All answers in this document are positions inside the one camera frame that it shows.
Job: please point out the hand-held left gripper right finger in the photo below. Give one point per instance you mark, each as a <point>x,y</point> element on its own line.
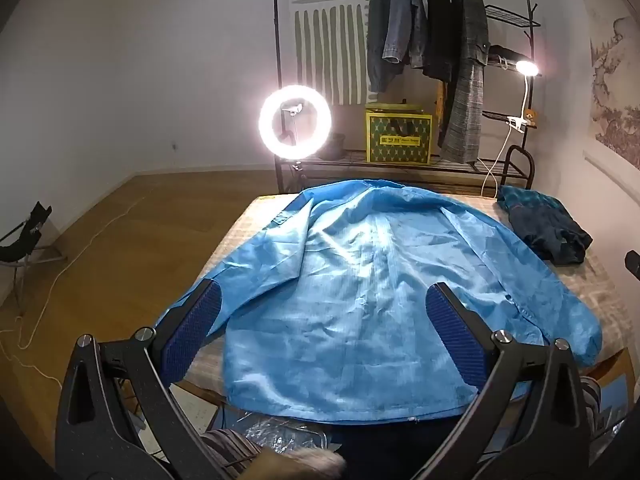
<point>452,332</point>

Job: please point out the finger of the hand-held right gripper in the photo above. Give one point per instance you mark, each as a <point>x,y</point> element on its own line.
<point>634,265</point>

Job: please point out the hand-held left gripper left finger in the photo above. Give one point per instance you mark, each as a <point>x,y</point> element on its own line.
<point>197,322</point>

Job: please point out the blue jacket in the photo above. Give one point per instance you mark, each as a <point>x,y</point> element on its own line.
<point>350,310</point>

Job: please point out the black metal clothes rack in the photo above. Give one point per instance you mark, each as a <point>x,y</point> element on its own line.
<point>274,85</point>

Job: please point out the checked bed blanket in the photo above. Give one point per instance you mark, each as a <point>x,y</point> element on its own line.
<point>595,290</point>

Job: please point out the dark blue fleece garment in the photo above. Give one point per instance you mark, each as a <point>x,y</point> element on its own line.
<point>540,225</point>

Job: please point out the person's striped skirt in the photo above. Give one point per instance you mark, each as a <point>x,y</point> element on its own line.
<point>225,455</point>

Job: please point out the clear plastic bag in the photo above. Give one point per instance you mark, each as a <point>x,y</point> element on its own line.
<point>280,432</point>

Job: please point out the tan furry cloth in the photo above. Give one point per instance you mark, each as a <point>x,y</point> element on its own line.
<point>300,465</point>

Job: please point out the small teddy bear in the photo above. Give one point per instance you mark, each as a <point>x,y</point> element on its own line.
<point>532,117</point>

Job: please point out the yellow patterned box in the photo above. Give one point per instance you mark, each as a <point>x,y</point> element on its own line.
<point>400,140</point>

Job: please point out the white clip lamp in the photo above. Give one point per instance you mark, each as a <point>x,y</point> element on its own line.
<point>527,67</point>

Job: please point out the plaid hanging coat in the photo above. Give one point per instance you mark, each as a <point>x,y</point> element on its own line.
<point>467,85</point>

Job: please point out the black hanging coat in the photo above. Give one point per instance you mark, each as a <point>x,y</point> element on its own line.
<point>440,25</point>

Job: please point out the denim hanging jacket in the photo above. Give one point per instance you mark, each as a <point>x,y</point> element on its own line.
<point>402,20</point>

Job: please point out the dark grey hanging jacket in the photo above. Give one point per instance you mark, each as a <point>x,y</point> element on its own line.
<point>380,20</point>

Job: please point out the landscape wall scroll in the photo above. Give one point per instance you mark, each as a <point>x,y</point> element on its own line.
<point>615,100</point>

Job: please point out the green striped wall poster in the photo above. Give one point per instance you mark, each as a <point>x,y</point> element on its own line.
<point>325,50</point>

